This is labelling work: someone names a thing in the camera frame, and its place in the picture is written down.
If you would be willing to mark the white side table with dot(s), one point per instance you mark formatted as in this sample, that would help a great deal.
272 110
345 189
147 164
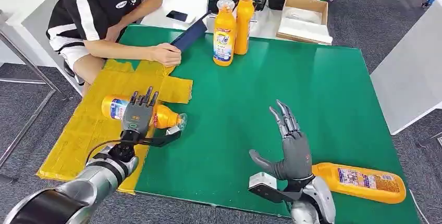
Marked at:
411 77

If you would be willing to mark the cardboard box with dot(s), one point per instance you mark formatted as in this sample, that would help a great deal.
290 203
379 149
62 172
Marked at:
304 3

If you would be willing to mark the person's right hand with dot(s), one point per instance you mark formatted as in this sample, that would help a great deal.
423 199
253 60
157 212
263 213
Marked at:
167 55

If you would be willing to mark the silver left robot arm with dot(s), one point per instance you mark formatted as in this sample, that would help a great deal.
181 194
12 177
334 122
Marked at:
93 181

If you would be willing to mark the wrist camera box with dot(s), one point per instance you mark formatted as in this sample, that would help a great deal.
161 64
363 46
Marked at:
266 189
162 140

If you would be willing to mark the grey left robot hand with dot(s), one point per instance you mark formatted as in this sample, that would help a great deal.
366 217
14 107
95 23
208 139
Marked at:
136 117

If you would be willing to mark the blue folio tablet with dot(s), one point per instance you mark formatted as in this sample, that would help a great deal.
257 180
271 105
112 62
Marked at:
190 36

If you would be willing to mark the green table mat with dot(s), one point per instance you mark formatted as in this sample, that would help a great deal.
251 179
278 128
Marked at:
259 88

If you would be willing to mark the orange drink bottle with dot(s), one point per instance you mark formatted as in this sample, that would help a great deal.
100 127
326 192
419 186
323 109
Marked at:
224 39
359 182
244 25
165 117

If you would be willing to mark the white cloth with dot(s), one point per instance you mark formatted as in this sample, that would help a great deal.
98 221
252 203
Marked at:
304 14

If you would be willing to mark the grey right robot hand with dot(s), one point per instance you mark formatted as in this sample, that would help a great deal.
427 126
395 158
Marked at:
297 157

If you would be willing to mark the black smartphone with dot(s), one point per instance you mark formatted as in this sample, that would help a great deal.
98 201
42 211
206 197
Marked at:
212 5

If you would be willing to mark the black phone on white pad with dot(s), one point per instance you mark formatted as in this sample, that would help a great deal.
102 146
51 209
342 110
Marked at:
176 15

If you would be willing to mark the white foam sheet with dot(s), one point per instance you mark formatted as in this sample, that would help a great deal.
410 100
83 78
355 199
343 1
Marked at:
302 31

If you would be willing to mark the black remote controller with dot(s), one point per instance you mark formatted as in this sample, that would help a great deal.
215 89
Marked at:
259 1

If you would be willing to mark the yellow taped sheet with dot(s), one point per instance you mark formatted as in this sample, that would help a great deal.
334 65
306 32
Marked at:
89 136

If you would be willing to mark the metal table frame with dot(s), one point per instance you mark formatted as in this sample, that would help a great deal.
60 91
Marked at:
31 67

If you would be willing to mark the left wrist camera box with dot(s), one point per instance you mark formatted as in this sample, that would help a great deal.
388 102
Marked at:
162 140

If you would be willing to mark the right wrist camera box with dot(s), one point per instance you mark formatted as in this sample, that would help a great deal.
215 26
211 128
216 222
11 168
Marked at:
266 189

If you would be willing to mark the person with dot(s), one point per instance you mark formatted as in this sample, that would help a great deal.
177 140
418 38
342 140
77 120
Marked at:
96 5

